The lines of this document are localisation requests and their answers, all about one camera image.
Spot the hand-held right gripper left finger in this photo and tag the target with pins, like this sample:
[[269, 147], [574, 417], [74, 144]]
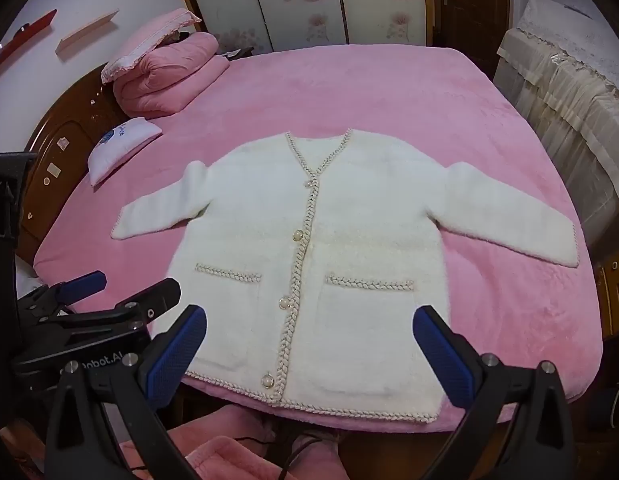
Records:
[[174, 357]]

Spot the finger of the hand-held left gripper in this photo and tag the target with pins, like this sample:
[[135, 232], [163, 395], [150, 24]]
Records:
[[159, 294], [81, 284]]

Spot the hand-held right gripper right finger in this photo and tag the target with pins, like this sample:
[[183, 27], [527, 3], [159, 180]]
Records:
[[442, 360]]

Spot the white fluffy cardigan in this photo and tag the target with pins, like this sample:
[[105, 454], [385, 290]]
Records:
[[369, 220]]

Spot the person's pink pants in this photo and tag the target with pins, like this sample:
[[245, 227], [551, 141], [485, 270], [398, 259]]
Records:
[[224, 455]]

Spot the small white pillow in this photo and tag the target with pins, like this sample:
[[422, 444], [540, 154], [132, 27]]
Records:
[[119, 147]]

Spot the brown wooden headboard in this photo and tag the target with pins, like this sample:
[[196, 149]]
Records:
[[64, 135]]

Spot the brown wooden cabinet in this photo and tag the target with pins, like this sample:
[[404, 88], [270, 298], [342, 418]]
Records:
[[614, 285]]

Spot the folded pink quilt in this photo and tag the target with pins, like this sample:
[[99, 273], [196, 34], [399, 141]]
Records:
[[174, 75]]

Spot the pink lace-trimmed pillow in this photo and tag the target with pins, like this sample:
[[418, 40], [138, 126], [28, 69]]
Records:
[[149, 35]]

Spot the pink plush bed blanket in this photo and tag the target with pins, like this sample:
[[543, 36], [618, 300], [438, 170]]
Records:
[[369, 90]]

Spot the cream lace-covered furniture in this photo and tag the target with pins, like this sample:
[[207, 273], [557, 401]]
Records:
[[564, 85]]

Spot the floral sliding-door wardrobe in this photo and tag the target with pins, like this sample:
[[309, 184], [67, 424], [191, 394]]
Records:
[[289, 5]]

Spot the dark wooden door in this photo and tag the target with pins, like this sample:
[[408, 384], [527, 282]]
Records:
[[469, 10]]

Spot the light wooden wall shelf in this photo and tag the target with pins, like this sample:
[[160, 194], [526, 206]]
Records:
[[86, 30]]

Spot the red wall shelf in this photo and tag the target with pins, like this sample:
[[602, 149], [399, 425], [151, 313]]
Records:
[[24, 32]]

